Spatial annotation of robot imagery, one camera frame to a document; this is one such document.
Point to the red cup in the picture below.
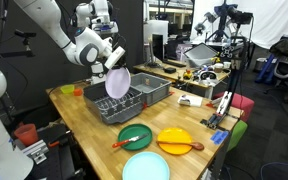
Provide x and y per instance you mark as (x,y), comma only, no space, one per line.
(26,135)

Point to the wooden spoon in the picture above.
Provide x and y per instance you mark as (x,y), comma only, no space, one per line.
(197,145)

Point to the black camera on clamp arm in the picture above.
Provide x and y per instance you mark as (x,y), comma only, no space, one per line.
(24,34)

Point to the yellow toy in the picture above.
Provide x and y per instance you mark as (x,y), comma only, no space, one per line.
(187,75)

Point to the black power adapter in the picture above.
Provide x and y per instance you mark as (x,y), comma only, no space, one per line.
(170,70)

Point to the grey plastic bin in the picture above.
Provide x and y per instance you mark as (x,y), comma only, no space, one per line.
(150,85)

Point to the white robot arm with gripper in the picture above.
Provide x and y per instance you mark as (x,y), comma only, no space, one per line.
(84,50)

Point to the orange cup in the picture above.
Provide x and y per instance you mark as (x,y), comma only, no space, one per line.
(78,92)

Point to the light blue plate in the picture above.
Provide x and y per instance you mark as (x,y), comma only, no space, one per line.
(145,166)

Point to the black camera stand frame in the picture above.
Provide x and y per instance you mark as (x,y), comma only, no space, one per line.
(234,76)

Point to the pinkish red stool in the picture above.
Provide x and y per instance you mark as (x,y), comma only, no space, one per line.
(244,103)

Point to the blue tape strips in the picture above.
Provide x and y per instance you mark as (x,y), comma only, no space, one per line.
(219,136)

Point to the tilted grey bin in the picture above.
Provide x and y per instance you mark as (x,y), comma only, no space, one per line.
(200,53)

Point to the orange plate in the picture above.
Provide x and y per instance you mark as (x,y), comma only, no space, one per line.
(174,135)

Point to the aluminium extrusion piece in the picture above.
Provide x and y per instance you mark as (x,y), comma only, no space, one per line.
(35,151)

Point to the black computer monitor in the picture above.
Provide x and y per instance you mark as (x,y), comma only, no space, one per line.
(158,46)

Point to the green stool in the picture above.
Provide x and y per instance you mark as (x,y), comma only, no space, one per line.
(238,133)

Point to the black cutlery caddy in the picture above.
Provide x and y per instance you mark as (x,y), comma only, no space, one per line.
(94,90)

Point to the green plate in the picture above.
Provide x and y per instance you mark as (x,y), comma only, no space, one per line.
(130,131)

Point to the small green bowl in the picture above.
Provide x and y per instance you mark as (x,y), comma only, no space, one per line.
(67,89)

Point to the black camera on tripod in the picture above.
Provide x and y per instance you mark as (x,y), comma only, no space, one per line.
(239,16)

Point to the small red object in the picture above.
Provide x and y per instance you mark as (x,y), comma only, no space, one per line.
(145,105)

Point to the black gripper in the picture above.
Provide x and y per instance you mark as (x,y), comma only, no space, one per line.
(123,60)

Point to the pink plate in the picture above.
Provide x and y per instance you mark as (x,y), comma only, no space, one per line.
(117,83)

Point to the black keyboard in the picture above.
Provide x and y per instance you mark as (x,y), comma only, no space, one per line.
(174,63)

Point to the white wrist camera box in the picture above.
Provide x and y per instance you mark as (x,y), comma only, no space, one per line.
(114,57)

